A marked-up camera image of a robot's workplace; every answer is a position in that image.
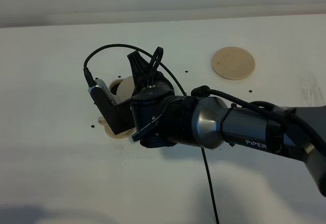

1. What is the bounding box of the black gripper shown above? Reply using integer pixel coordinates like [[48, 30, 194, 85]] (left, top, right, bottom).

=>
[[127, 51, 199, 148]]

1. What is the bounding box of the beige ceramic teapot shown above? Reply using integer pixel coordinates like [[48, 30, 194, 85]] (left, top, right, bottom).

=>
[[116, 76, 134, 103]]

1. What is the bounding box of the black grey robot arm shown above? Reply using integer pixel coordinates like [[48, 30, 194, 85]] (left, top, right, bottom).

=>
[[128, 51, 325, 194]]

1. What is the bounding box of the round beige teapot saucer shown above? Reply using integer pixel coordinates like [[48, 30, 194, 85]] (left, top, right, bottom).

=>
[[211, 46, 255, 80]]

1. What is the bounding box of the near beige cup saucer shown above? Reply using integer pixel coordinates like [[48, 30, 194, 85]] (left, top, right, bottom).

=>
[[104, 125, 135, 139]]

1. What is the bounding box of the far beige teacup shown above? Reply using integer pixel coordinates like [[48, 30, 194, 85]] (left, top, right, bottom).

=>
[[109, 79, 123, 97]]

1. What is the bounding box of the beige teacup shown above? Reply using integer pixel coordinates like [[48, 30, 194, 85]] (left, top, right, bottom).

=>
[[97, 117, 107, 126], [109, 79, 123, 97]]

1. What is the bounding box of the near beige teacup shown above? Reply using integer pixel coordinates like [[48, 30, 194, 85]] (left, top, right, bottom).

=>
[[97, 117, 107, 126]]

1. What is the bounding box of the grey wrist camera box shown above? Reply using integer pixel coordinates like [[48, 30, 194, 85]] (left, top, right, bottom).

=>
[[87, 79, 135, 134]]

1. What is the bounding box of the black cable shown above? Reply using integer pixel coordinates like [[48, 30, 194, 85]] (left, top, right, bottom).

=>
[[83, 44, 326, 224]]

